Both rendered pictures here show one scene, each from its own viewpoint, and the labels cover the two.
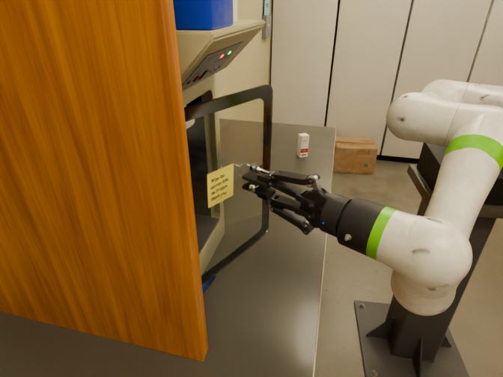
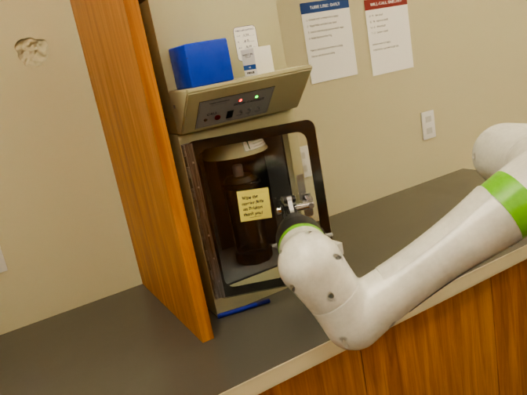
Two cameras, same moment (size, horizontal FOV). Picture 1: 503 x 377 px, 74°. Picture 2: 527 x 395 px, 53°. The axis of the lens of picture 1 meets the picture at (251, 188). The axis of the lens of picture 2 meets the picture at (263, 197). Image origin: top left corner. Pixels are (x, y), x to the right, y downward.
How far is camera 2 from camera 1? 0.90 m
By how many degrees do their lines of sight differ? 48
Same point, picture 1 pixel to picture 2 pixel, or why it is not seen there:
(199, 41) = (183, 95)
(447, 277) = (286, 275)
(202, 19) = (189, 81)
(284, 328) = (274, 347)
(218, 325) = (235, 329)
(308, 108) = not seen: outside the picture
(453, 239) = (297, 244)
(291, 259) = not seen: hidden behind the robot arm
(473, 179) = (454, 219)
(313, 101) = not seen: outside the picture
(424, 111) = (489, 145)
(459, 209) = (416, 248)
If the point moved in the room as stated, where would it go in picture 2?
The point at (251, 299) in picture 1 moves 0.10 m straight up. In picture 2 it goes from (277, 323) to (269, 284)
